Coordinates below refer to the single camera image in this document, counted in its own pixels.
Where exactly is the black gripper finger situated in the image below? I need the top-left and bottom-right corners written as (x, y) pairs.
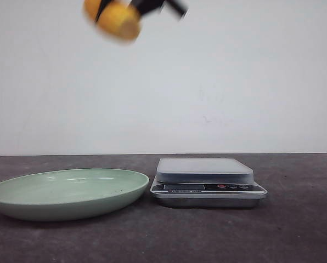
top-left (94, 0), bottom-right (111, 21)
top-left (129, 0), bottom-right (165, 15)

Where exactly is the silver digital kitchen scale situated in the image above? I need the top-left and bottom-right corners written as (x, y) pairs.
top-left (150, 157), bottom-right (268, 208)

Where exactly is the yellow corn cob piece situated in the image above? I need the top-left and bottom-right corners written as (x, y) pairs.
top-left (83, 0), bottom-right (141, 42)

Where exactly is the light green plate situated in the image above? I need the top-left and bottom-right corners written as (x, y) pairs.
top-left (0, 168), bottom-right (149, 222)

